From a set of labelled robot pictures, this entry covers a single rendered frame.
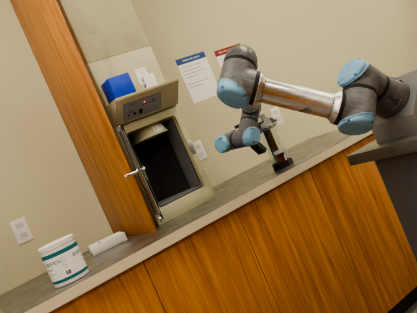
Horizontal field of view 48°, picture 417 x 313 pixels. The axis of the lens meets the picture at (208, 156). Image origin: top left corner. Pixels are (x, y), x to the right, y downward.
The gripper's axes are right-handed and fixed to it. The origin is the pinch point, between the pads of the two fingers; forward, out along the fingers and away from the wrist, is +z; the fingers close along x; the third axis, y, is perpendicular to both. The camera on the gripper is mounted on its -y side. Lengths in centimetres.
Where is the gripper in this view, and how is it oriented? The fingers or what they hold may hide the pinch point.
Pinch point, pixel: (267, 128)
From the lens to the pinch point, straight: 226.0
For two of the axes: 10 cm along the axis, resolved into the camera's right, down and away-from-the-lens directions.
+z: 6.3, -3.0, 7.1
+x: -6.6, 2.6, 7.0
